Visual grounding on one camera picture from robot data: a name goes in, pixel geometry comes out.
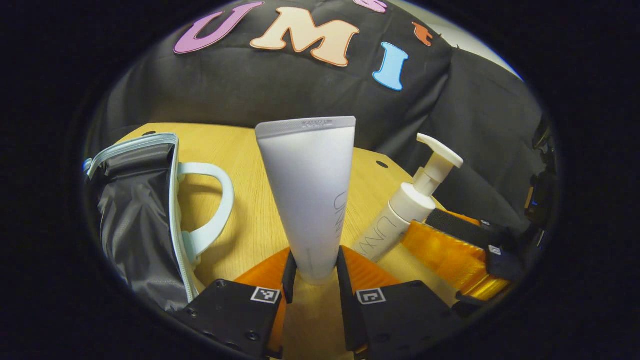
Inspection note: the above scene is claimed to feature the white pump bottle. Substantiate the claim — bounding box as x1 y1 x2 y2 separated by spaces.
351 132 464 263

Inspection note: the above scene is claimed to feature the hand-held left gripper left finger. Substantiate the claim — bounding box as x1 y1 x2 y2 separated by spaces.
185 245 299 360

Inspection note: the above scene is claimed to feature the light blue suitcase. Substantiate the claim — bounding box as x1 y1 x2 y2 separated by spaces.
82 132 236 313

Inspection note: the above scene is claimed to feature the white squeeze tube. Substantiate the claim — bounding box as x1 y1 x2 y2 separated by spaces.
255 116 357 286

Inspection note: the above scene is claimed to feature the black backdrop cloth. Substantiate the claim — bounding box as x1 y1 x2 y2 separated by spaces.
87 0 551 231

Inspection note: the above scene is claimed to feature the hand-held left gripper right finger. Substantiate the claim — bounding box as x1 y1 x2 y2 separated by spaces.
336 245 463 360

